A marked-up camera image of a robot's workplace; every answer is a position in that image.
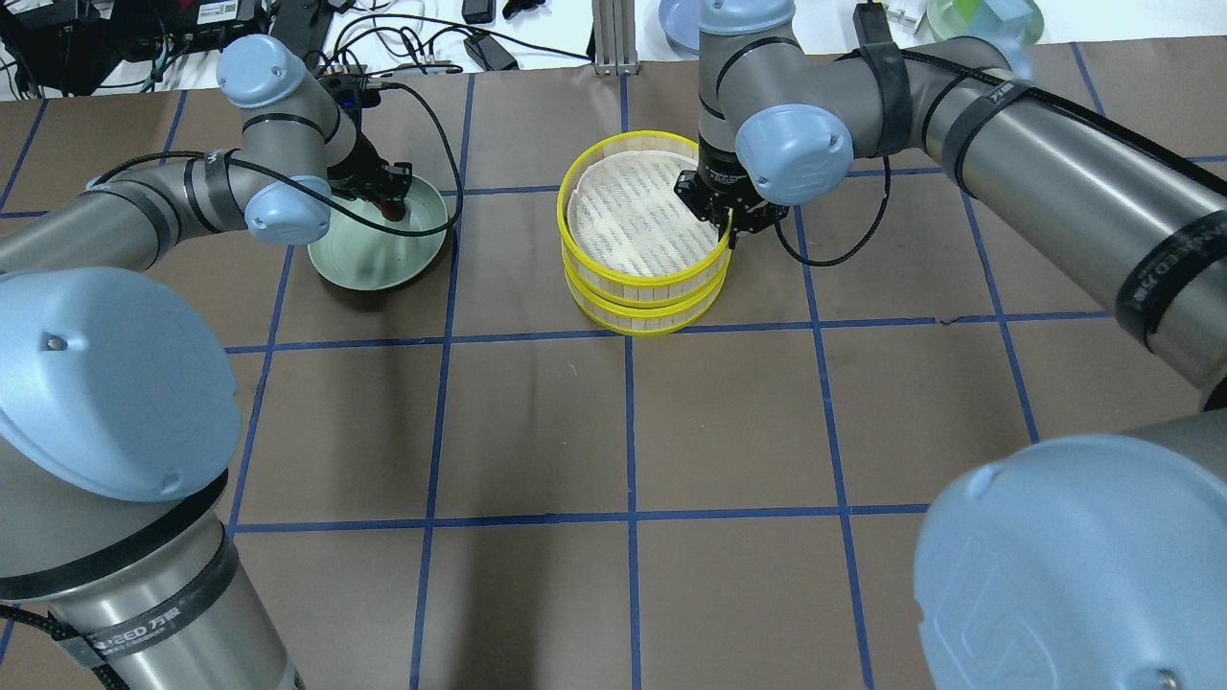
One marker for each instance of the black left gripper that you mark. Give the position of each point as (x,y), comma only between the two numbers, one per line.
(365,164)

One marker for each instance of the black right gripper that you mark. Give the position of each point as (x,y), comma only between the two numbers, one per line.
(717,158)

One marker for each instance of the yellow steamer basket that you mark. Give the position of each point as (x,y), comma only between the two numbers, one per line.
(634,310)
(617,213)

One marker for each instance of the brown steamed bun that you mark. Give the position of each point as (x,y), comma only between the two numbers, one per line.
(392,210)

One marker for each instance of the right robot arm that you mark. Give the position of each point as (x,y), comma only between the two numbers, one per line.
(926,486)

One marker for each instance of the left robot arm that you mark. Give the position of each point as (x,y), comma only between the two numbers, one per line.
(118,412)

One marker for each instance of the green plate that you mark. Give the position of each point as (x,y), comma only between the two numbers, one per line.
(355,256)

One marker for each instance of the blue plate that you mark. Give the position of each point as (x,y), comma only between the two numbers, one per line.
(680,23)

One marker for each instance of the black power adapter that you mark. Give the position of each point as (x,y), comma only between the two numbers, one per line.
(488,54)

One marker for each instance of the green bowl with blocks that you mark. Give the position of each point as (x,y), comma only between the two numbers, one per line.
(1022,20)

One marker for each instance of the aluminium frame post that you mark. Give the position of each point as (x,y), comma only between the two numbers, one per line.
(614,38)

